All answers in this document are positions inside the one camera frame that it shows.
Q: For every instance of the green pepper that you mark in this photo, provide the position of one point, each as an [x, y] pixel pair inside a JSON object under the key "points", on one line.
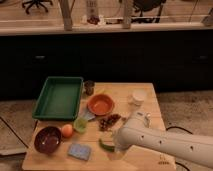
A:
{"points": [[106, 147]]}

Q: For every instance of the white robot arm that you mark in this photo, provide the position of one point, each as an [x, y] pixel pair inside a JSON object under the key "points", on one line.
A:
{"points": [[136, 131]]}

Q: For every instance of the orange-red bowl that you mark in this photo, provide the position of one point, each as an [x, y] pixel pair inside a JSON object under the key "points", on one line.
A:
{"points": [[100, 104]]}

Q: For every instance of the dark purple bowl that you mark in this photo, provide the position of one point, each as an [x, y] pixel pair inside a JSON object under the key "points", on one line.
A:
{"points": [[48, 140]]}

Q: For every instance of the dark metal cup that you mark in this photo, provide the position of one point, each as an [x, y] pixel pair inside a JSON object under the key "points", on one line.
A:
{"points": [[89, 87]]}

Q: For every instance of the grey spatula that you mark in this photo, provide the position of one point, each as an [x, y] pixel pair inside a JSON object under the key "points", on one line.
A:
{"points": [[87, 115]]}

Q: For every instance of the bunch of dark grapes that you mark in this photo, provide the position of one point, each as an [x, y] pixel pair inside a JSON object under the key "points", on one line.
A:
{"points": [[109, 121]]}

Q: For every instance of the small green cup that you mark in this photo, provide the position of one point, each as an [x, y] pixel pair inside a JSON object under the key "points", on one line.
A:
{"points": [[80, 125]]}

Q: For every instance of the green plastic tray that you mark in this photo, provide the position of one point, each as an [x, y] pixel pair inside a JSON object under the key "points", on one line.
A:
{"points": [[59, 99]]}

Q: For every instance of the orange fruit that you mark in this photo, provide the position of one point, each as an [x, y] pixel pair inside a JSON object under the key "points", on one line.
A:
{"points": [[67, 130]]}

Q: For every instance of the blue sponge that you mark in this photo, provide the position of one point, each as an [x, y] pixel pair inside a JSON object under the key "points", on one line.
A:
{"points": [[79, 151]]}

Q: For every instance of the office chair right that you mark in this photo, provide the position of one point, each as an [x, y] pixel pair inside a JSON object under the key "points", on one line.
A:
{"points": [[142, 6]]}

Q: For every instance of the office chair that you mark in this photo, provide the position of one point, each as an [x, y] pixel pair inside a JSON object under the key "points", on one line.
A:
{"points": [[38, 3], [142, 6]]}

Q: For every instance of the office chair left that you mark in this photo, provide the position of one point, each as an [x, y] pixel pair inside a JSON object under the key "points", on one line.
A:
{"points": [[38, 3]]}

